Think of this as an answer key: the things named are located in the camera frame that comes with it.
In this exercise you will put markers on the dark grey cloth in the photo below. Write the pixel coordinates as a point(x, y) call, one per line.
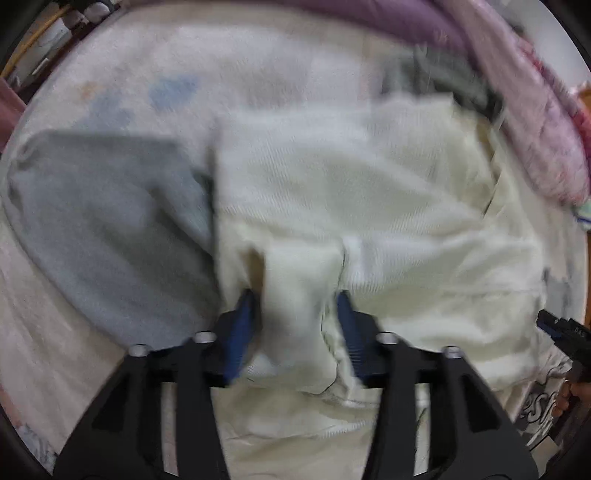
point(443, 78)

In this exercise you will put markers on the person's right hand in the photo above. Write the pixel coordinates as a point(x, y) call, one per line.
point(565, 399)

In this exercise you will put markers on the purple blanket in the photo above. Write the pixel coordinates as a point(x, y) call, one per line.
point(383, 21)

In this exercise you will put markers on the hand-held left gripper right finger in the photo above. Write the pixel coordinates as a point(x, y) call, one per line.
point(347, 323)

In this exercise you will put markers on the white printed bed sheet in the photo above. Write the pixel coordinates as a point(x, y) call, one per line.
point(194, 74)

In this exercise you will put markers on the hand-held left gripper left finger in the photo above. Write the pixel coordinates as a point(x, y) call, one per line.
point(240, 323)

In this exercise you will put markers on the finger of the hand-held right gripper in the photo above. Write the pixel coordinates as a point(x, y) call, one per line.
point(565, 337)

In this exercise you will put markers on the grey garment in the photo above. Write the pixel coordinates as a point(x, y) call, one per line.
point(111, 230)

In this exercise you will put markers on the cream white garment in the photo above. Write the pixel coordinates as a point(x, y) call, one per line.
point(369, 221)

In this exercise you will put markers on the pink quilt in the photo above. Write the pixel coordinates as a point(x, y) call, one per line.
point(535, 106)

